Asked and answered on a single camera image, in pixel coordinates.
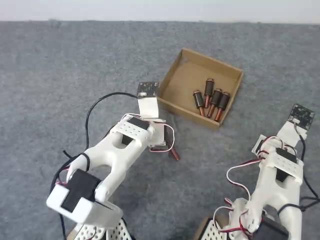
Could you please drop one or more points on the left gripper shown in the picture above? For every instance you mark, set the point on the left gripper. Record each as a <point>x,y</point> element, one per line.
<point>158,136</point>

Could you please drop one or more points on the copper bolt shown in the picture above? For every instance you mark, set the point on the copper bolt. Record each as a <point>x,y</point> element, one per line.
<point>199,99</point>
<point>177,156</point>
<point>224,101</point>
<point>208,88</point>
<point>216,97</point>

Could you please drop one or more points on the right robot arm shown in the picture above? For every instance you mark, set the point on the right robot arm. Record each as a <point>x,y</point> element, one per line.
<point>272,197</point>

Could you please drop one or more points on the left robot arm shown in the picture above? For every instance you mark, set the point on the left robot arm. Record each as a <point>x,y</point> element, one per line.
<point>117,152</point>

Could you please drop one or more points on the copper bolt in black sleeve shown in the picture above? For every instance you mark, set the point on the copper bolt in black sleeve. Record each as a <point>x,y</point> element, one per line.
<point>208,88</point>
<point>199,99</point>
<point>224,101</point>
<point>216,97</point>

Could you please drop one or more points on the cardboard box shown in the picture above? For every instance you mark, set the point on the cardboard box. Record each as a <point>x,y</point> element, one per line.
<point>185,75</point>

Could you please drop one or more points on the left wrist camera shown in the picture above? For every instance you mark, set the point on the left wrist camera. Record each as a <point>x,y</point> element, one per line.
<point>148,107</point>

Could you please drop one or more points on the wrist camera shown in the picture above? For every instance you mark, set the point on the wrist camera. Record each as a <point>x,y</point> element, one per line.
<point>301,116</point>
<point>148,107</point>

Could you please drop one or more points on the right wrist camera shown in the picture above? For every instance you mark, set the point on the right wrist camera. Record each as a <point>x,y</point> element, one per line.
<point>301,116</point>

